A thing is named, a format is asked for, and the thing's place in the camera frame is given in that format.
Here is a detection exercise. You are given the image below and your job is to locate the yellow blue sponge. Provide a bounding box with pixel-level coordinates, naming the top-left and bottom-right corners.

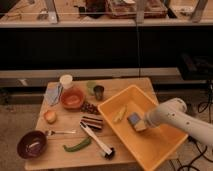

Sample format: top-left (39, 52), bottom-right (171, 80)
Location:
top-left (127, 112), bottom-right (146, 132)

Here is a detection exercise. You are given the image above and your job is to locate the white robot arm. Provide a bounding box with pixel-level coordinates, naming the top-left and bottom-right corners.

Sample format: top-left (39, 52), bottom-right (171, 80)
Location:
top-left (144, 98), bottom-right (213, 147)

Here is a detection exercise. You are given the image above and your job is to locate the yellow plastic tray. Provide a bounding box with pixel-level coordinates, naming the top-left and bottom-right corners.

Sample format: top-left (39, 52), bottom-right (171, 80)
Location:
top-left (98, 85), bottom-right (188, 171)

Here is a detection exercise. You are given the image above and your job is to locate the dark metal cup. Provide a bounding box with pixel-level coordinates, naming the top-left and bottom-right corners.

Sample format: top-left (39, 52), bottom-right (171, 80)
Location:
top-left (93, 85), bottom-right (104, 101)

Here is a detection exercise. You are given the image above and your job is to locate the green round object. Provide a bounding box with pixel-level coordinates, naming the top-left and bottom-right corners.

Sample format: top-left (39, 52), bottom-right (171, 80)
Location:
top-left (86, 81), bottom-right (96, 95)

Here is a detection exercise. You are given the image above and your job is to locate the dark grape bunch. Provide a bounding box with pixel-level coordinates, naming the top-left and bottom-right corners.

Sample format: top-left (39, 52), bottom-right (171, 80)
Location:
top-left (81, 101), bottom-right (99, 115)

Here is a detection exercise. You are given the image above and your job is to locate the yellow banana piece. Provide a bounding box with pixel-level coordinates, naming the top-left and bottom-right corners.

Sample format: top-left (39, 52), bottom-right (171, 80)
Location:
top-left (113, 106), bottom-right (127, 123)

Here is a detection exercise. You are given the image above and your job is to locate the orange bowl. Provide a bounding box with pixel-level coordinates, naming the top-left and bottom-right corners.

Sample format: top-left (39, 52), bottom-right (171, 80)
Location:
top-left (60, 87), bottom-right (85, 109)

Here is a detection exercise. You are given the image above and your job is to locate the striped brown white block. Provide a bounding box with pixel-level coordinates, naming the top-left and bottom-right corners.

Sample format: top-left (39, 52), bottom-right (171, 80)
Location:
top-left (81, 116), bottom-right (103, 131)

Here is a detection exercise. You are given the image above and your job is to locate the white cup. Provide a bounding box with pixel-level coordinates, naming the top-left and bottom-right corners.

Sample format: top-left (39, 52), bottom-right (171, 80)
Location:
top-left (59, 74), bottom-right (73, 89)

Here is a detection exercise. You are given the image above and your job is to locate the light blue cloth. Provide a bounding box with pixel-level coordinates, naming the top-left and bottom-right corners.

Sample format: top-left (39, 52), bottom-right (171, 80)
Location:
top-left (44, 83), bottom-right (62, 106)

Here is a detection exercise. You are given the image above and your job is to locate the wooden table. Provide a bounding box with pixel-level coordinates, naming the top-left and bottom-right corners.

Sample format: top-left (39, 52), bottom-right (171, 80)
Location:
top-left (24, 77), bottom-right (179, 171)

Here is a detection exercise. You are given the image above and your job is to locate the peach coloured fruit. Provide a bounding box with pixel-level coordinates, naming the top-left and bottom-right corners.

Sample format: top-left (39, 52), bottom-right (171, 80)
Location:
top-left (43, 110), bottom-right (57, 124)

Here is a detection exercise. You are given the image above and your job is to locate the green chili pepper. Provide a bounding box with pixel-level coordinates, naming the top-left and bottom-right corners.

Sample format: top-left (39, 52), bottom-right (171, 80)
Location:
top-left (63, 137), bottom-right (91, 152)

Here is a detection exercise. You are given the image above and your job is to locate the silver fork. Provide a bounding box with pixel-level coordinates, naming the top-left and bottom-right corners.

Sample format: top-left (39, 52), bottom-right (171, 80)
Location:
top-left (45, 130), bottom-right (76, 136)

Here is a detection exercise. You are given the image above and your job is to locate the dark purple bowl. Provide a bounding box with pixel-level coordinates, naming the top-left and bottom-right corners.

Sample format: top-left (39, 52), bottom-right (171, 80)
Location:
top-left (17, 130), bottom-right (47, 159)

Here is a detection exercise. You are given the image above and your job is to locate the black cable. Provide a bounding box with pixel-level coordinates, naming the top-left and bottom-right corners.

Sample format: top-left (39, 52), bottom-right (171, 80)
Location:
top-left (197, 79), bottom-right (213, 116)

